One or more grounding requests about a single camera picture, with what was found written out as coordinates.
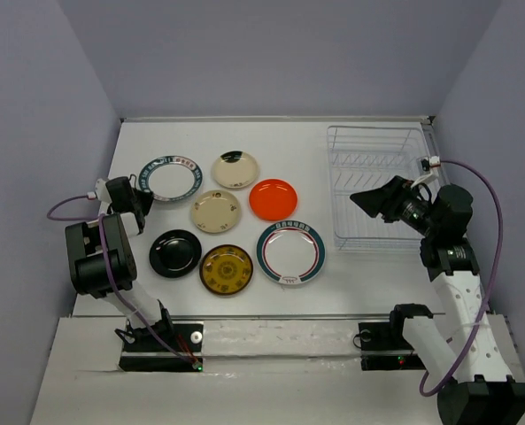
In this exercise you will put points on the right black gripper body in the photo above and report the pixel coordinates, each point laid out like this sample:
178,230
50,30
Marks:
410,209

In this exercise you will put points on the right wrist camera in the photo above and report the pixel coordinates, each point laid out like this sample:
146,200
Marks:
429,167

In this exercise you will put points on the cream plate black brush mark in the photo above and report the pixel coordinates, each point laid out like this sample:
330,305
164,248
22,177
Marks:
235,170

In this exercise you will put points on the brown yellow patterned plate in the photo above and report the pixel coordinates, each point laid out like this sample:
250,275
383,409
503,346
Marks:
226,270

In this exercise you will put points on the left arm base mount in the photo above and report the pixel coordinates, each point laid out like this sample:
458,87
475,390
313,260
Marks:
147,355

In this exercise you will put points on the white wire dish rack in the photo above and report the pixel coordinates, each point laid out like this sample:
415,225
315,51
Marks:
365,158

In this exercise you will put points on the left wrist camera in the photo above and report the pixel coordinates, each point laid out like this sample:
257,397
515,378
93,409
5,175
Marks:
100,192

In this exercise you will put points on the orange plate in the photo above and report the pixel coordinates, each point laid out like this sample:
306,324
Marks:
273,200

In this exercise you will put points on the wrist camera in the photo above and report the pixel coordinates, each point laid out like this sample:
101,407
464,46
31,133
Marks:
100,192
429,167

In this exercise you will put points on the cream plate small motifs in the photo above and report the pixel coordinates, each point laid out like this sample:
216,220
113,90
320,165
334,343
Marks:
216,211

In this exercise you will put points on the white plate teal red rim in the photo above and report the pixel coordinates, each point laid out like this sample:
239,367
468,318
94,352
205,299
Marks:
290,253

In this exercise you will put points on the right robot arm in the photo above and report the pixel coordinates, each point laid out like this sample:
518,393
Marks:
474,385

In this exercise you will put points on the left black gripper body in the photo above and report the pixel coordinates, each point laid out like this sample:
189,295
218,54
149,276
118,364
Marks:
142,200

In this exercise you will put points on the white plate dark green rim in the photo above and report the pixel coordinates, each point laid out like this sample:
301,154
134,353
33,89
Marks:
171,179

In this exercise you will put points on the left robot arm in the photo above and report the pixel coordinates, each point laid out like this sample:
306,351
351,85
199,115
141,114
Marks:
102,265

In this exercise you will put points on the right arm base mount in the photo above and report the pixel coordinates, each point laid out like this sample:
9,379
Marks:
380,351

